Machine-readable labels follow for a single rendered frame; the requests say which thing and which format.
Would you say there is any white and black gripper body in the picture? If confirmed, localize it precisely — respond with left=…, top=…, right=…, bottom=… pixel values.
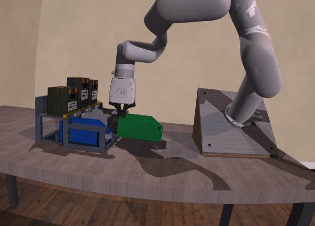
left=109, top=76, right=136, bottom=104

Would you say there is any grey metal shelf rack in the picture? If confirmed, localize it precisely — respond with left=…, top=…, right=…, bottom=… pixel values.
left=35, top=95, right=119, bottom=153

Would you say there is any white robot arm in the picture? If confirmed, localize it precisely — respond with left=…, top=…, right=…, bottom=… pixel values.
left=111, top=0, right=282, bottom=128

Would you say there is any green bin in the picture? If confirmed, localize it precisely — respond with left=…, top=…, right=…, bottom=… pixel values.
left=117, top=113, right=163, bottom=141

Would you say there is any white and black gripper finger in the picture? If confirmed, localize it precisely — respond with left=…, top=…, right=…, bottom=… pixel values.
left=121, top=101, right=136, bottom=118
left=109, top=102, right=122, bottom=118

